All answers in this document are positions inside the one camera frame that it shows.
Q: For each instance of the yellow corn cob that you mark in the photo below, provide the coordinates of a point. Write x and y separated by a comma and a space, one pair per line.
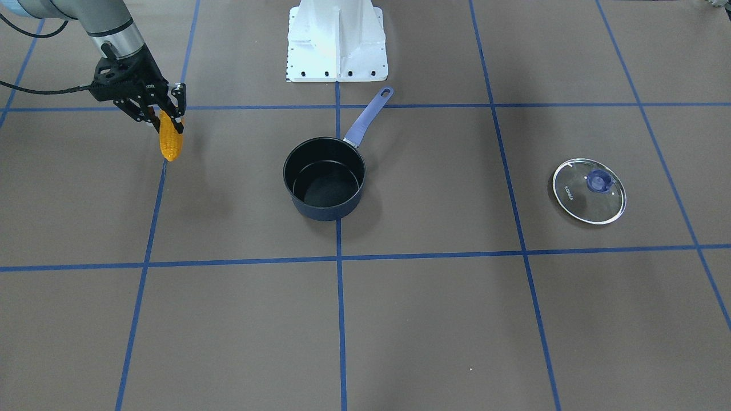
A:
170, 140

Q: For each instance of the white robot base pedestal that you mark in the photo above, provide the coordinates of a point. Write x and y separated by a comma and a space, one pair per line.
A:
336, 41

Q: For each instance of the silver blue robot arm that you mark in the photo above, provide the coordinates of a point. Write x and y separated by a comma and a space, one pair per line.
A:
105, 22

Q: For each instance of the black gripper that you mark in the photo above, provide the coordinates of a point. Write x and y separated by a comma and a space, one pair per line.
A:
144, 80

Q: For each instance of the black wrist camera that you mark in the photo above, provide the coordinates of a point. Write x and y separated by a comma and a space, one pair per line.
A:
115, 78

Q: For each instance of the glass lid with blue knob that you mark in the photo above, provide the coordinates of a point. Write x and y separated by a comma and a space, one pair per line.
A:
589, 191

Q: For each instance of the dark blue saucepan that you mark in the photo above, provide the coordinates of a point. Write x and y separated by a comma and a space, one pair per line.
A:
325, 176

